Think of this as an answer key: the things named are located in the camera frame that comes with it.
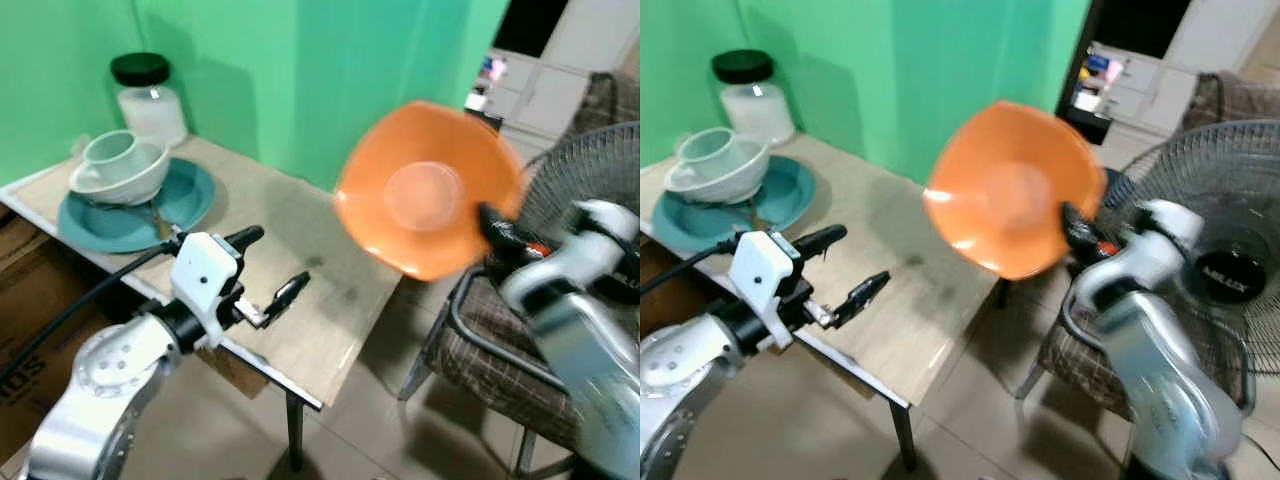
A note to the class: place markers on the brown cardboard box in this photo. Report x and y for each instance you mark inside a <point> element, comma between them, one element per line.
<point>30,300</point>
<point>665,300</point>

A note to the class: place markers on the orange plastic plate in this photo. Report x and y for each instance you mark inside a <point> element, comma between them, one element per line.
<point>425,195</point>
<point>1005,190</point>

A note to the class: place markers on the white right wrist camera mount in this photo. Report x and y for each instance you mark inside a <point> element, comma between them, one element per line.
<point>585,255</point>
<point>1140,250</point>

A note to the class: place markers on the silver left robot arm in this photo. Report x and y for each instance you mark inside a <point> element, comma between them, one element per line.
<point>680,380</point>
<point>100,390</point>

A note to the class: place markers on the black electric fan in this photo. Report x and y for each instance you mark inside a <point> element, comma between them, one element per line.
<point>1225,230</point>
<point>585,165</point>

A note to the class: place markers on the light wooden table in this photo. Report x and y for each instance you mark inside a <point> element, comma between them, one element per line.
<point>300,250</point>
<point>900,260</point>

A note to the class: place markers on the small pale green bowl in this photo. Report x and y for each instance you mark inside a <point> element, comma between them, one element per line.
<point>120,150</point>
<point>715,148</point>

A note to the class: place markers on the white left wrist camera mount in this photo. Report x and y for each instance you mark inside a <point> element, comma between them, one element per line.
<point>760,275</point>
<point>203,275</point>

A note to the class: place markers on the large white bowl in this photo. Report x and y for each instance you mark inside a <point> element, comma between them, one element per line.
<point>120,185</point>
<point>715,185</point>

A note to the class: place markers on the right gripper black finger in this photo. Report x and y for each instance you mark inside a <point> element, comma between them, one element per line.
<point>1082,230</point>
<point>502,230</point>

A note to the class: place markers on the brown plaid metal-frame chair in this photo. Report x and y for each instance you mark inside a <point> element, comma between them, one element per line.
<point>1075,350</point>
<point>490,340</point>

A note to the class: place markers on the clear jar with black lid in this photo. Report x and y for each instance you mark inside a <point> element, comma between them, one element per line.
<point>757,108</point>
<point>152,110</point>

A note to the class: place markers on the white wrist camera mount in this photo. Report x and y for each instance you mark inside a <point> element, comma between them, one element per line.
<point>585,255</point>
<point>760,275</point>
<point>203,275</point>
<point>1140,250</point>

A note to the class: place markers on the teal round plate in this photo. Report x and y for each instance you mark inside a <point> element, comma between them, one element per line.
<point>185,200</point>
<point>785,195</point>

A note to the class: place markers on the white cabinet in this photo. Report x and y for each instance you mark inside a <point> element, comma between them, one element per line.
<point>1150,85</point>
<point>540,95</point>

